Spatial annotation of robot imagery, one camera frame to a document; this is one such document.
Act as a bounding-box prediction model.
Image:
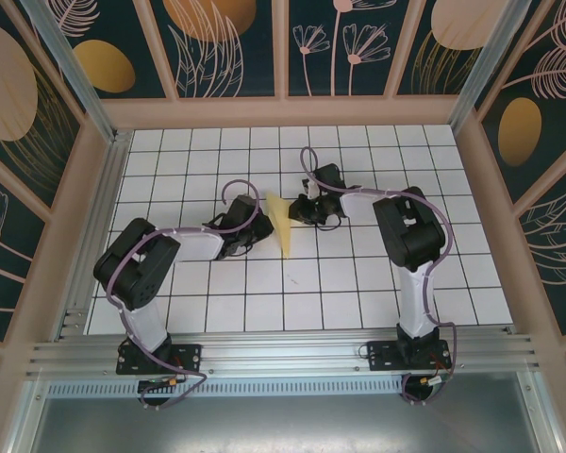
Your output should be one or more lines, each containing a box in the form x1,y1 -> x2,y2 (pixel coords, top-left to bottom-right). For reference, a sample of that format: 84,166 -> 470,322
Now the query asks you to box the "grey metal sheet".
23,395 -> 548,453

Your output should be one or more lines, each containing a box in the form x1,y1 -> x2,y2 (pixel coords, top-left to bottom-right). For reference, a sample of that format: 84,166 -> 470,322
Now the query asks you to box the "yellow cloth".
265,191 -> 304,260

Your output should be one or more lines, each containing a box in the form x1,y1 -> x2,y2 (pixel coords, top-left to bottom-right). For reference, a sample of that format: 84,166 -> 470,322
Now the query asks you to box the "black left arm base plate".
116,342 -> 204,377

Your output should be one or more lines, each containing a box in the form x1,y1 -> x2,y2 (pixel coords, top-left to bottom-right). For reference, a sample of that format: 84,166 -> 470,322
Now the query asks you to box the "long aluminium base rail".
25,332 -> 546,378

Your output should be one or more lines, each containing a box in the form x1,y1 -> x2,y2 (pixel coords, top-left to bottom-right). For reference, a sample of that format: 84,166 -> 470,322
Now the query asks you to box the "aluminium side rail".
54,131 -> 133,341

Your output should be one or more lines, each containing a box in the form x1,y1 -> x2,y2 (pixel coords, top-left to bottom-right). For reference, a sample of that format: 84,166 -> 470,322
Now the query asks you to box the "slotted grey cable duct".
46,380 -> 407,398

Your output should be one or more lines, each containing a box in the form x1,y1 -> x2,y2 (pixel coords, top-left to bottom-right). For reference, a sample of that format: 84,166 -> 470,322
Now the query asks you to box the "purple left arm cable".
106,178 -> 260,411

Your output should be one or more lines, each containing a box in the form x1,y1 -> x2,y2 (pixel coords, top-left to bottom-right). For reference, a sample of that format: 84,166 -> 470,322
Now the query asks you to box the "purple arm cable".
106,178 -> 260,411
300,146 -> 457,407

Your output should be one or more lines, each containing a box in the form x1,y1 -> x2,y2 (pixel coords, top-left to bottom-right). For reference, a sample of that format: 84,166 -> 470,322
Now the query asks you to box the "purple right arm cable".
300,146 -> 457,407

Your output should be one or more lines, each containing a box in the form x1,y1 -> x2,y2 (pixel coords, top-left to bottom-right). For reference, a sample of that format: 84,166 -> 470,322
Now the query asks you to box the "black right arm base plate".
366,339 -> 454,374

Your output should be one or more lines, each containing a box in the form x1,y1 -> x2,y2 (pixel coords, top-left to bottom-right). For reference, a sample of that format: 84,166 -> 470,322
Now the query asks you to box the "aluminium corner post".
21,0 -> 119,143
447,0 -> 534,136

